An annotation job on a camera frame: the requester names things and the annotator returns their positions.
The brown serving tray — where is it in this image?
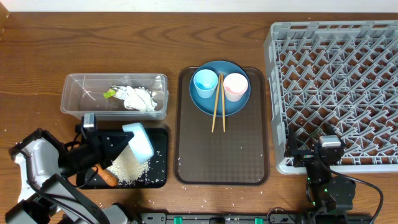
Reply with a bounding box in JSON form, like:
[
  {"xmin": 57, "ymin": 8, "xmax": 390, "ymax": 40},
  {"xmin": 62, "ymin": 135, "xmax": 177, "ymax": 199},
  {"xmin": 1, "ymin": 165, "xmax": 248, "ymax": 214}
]
[{"xmin": 174, "ymin": 67, "xmax": 270, "ymax": 185}]

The large white tissue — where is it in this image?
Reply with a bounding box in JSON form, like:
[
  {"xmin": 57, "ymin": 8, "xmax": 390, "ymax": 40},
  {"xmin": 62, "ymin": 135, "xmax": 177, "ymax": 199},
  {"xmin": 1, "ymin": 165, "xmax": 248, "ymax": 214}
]
[{"xmin": 124, "ymin": 86, "xmax": 157, "ymax": 112}]

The orange carrot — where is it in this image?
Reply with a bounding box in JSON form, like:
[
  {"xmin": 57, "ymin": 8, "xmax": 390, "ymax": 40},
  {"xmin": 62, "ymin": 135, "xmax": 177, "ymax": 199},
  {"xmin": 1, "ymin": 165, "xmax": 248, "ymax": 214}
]
[{"xmin": 92, "ymin": 165, "xmax": 118, "ymax": 187}]

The green orange snack wrapper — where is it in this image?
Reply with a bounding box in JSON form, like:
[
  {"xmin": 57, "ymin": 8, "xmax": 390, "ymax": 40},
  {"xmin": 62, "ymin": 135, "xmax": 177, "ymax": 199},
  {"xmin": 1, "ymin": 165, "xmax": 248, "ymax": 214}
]
[{"xmin": 103, "ymin": 89, "xmax": 116, "ymax": 99}]

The grey dishwasher rack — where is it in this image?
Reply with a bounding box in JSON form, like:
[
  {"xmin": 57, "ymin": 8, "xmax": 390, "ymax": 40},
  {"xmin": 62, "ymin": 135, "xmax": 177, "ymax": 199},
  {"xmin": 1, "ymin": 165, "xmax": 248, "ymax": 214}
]
[{"xmin": 264, "ymin": 20, "xmax": 397, "ymax": 175}]

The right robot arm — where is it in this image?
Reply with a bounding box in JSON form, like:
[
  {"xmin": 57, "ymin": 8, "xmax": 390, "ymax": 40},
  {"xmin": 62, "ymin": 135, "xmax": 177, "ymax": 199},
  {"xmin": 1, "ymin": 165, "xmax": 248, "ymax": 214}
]
[{"xmin": 285, "ymin": 128, "xmax": 356, "ymax": 223}]

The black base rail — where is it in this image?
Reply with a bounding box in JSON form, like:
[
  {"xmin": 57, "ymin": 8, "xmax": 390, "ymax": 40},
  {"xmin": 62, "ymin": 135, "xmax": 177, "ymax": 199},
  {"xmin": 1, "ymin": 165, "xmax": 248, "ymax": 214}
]
[{"xmin": 137, "ymin": 212, "xmax": 372, "ymax": 224}]

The wooden chopstick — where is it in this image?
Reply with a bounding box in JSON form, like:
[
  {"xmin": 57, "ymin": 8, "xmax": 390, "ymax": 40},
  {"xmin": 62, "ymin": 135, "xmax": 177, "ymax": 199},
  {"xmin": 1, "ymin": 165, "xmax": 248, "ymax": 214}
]
[
  {"xmin": 211, "ymin": 74, "xmax": 222, "ymax": 133},
  {"xmin": 220, "ymin": 73, "xmax": 226, "ymax": 133}
]

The small white tissue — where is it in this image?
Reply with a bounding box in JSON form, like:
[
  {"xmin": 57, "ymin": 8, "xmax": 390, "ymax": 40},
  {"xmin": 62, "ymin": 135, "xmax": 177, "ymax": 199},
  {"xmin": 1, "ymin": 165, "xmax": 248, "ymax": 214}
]
[{"xmin": 111, "ymin": 85, "xmax": 129, "ymax": 100}]

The dark blue plate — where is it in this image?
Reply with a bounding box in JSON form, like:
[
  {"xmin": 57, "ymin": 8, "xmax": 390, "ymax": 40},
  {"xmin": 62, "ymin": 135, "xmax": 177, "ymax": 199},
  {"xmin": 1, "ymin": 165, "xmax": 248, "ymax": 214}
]
[{"xmin": 190, "ymin": 60, "xmax": 251, "ymax": 116}]

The light blue cup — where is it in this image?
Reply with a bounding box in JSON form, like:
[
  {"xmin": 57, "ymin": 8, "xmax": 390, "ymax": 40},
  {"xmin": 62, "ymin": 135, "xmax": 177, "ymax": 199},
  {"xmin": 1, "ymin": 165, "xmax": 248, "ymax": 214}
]
[{"xmin": 193, "ymin": 69, "xmax": 218, "ymax": 98}]

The pink cup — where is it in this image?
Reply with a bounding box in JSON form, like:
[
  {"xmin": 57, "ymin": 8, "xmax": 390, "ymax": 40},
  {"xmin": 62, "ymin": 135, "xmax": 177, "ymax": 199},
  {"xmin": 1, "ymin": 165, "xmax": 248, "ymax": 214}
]
[{"xmin": 223, "ymin": 73, "xmax": 249, "ymax": 102}]

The white bowl blue rim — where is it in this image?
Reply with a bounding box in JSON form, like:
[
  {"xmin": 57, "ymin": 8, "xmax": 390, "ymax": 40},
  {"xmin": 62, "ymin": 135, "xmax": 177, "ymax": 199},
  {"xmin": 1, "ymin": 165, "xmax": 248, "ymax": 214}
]
[{"xmin": 123, "ymin": 123, "xmax": 154, "ymax": 164}]

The clear plastic bin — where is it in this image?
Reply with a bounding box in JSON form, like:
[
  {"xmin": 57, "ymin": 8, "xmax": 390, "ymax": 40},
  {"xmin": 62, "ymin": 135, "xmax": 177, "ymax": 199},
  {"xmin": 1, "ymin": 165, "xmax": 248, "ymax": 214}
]
[{"xmin": 61, "ymin": 73, "xmax": 169, "ymax": 121}]

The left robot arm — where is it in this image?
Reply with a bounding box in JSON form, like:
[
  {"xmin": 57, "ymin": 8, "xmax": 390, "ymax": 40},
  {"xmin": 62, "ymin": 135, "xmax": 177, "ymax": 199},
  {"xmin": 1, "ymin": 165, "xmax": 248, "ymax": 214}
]
[{"xmin": 5, "ymin": 126, "xmax": 134, "ymax": 223}]

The pile of white rice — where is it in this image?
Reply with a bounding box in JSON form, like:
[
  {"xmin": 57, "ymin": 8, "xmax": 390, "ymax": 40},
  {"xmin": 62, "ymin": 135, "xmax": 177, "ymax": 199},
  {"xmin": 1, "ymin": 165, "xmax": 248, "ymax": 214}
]
[{"xmin": 106, "ymin": 146, "xmax": 149, "ymax": 187}]

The black plastic tray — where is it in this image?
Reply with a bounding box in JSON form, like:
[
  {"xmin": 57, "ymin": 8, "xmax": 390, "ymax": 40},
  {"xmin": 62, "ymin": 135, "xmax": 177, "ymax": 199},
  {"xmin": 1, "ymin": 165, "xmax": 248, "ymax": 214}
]
[{"xmin": 75, "ymin": 128, "xmax": 169, "ymax": 190}]

